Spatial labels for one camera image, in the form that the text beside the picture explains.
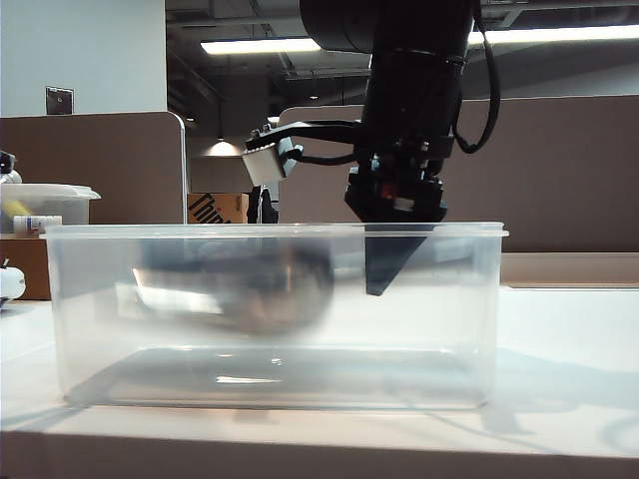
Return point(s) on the transparent plastic storage container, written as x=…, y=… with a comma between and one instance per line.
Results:
x=439, y=324

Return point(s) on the cardboard box with black print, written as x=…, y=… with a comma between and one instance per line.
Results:
x=214, y=208

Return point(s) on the white labelled bottle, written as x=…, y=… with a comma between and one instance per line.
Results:
x=35, y=223

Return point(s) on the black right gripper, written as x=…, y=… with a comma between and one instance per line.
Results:
x=389, y=199

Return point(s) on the long fluorescent ceiling light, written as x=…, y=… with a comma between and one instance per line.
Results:
x=259, y=46

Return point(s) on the round pendant ceiling lamp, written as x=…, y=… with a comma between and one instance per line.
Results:
x=223, y=148

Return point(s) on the brown rounded desk divider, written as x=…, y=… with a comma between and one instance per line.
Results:
x=100, y=164

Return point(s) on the yellow item in small container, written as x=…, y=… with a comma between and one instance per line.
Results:
x=14, y=207

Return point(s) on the wide brown desk divider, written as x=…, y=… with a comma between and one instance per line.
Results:
x=559, y=189

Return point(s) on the small translucent lidded container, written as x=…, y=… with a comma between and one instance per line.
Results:
x=55, y=204

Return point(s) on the grey wall switch plate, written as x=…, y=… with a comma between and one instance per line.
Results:
x=60, y=101

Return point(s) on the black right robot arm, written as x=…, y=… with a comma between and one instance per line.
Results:
x=414, y=70

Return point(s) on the metal bowl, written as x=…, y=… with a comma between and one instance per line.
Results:
x=269, y=289

